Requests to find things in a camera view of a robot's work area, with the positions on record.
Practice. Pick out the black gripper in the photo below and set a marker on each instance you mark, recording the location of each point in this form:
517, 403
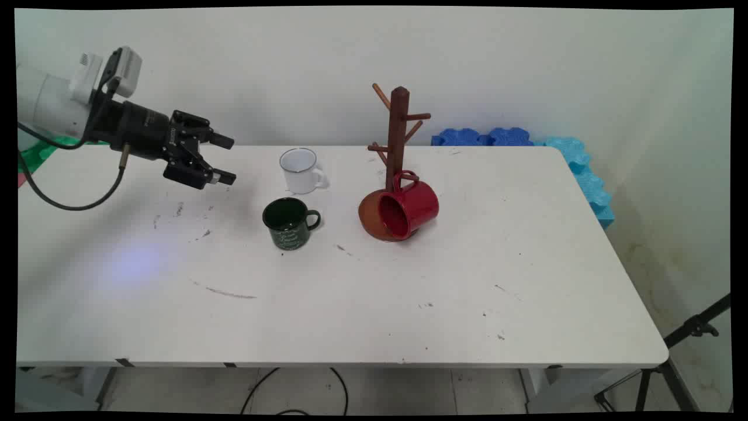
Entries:
137, 128

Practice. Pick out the red speckled mug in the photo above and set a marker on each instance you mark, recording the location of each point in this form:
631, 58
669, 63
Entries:
418, 204

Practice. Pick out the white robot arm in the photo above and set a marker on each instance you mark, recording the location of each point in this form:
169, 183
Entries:
49, 102

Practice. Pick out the white enamel mug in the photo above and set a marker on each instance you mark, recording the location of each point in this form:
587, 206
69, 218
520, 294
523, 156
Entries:
299, 172

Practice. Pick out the dark green printed mug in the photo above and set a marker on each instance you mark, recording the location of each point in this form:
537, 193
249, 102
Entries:
289, 228

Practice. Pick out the green foam mat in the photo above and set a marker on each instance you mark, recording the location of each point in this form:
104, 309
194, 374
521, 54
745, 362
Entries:
41, 155

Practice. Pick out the red foam mat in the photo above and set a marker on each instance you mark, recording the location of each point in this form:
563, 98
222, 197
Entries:
21, 180

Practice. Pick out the brown wooden mug tree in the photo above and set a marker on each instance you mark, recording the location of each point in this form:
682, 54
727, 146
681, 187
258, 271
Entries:
397, 134

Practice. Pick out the white table leg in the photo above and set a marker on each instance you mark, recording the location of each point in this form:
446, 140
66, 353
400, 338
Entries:
105, 386
534, 386

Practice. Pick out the dark blue foam mat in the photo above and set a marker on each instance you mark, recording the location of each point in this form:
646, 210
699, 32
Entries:
467, 137

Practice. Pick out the light blue foam mat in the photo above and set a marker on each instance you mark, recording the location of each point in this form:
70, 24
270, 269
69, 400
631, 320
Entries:
587, 175

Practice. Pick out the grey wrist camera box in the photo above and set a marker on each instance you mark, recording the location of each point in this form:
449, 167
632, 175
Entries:
126, 70

